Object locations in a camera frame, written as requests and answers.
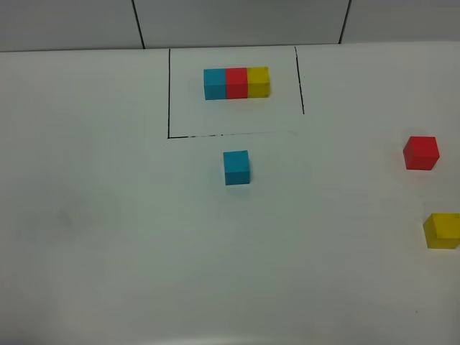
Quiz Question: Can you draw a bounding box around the template red cube block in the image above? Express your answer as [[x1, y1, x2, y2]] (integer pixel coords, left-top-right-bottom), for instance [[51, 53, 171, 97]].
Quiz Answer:
[[225, 68, 248, 99]]

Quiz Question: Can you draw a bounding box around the template blue cube block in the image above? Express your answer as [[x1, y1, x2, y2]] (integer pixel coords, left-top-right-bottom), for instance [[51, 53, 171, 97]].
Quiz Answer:
[[203, 68, 226, 101]]

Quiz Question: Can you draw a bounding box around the template yellow cube block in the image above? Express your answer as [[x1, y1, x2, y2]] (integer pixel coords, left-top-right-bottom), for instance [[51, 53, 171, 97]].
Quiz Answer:
[[247, 67, 270, 98]]

